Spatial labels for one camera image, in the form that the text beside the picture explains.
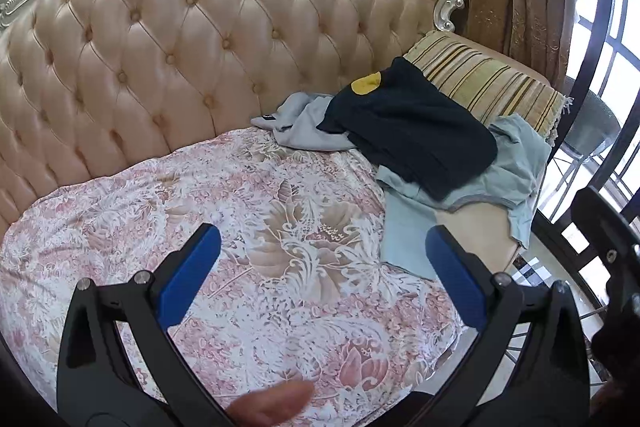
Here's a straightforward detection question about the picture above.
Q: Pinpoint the gold striped cushion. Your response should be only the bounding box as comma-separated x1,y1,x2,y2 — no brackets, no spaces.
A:
402,31,571,146

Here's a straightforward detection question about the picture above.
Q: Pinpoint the navy sweatshirt with yellow patches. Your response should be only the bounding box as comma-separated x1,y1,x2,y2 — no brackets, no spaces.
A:
316,56,499,202

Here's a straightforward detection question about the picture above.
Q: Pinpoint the pink floral blanket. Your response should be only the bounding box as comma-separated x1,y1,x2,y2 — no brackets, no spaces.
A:
0,127,468,427

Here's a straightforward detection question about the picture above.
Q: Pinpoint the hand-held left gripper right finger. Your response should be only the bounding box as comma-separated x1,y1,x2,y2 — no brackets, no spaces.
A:
395,225,591,427

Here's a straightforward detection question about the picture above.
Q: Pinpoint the pale blue garment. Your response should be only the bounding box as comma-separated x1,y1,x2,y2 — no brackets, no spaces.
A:
375,114,552,280

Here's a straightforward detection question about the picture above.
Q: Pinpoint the light grey garment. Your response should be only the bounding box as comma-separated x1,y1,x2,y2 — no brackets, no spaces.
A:
250,92,361,152

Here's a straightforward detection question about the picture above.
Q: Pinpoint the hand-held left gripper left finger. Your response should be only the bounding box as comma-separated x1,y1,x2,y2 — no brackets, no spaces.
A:
56,223,236,427

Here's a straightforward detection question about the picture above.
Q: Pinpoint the person's left hand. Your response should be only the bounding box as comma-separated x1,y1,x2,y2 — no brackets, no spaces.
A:
224,379,317,427

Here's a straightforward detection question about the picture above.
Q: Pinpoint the round glass table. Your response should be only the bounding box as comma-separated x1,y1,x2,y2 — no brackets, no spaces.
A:
542,89,623,208

